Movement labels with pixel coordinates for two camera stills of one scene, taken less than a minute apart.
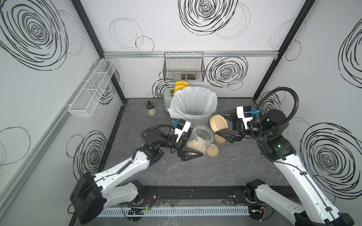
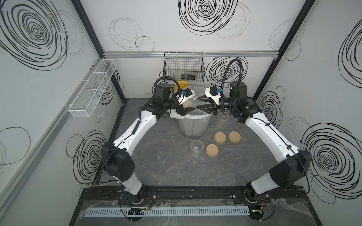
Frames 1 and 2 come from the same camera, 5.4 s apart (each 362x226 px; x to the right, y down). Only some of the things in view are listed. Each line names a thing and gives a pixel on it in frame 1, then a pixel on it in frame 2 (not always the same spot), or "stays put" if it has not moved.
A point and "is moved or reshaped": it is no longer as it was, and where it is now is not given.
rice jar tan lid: (212, 150) -> (188, 104)
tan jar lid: (218, 122) is moved or reshaped
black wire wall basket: (184, 66) stays put
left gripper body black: (179, 145) -> (179, 110)
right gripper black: (236, 125) -> (209, 109)
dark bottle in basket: (188, 76) stays put
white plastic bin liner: (193, 102) stays put
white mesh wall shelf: (86, 100) stays put
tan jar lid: (219, 139) stays put
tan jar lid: (213, 150) stays put
